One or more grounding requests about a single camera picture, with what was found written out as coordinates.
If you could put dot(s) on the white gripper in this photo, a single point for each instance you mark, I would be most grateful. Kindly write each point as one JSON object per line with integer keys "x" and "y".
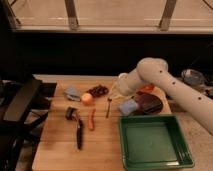
{"x": 126, "y": 85}

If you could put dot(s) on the silver metal fork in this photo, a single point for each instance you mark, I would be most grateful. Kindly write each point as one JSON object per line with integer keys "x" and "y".
{"x": 109, "y": 106}

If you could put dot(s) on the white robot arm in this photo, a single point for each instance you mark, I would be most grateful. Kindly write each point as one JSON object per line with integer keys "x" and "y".
{"x": 155, "y": 71}

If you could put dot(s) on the blue sponge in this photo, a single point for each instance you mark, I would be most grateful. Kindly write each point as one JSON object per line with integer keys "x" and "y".
{"x": 128, "y": 107}

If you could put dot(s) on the dark red grapes bunch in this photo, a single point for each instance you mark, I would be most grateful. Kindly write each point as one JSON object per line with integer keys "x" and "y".
{"x": 98, "y": 91}

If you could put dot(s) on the red bowl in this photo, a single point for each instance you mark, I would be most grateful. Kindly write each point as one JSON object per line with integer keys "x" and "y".
{"x": 146, "y": 89}

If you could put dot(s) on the dark maroon plate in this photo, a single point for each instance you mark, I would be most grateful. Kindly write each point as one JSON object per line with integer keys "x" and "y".
{"x": 149, "y": 104}

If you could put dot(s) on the yellow red apple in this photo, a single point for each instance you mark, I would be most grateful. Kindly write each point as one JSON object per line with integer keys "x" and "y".
{"x": 87, "y": 99}

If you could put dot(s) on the orange carrot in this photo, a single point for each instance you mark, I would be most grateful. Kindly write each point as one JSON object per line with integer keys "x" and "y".
{"x": 91, "y": 120}

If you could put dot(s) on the blue crumpled cloth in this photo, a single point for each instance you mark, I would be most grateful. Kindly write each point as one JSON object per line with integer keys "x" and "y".
{"x": 72, "y": 94}

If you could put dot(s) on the green plastic tray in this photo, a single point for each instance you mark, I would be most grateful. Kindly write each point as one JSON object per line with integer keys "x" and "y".
{"x": 150, "y": 143}

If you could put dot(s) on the metal bowl on stand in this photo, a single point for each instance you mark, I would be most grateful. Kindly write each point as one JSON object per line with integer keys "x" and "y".
{"x": 192, "y": 77}

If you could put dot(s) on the black chair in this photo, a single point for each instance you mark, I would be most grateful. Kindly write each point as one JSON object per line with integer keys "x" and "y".
{"x": 32, "y": 95}

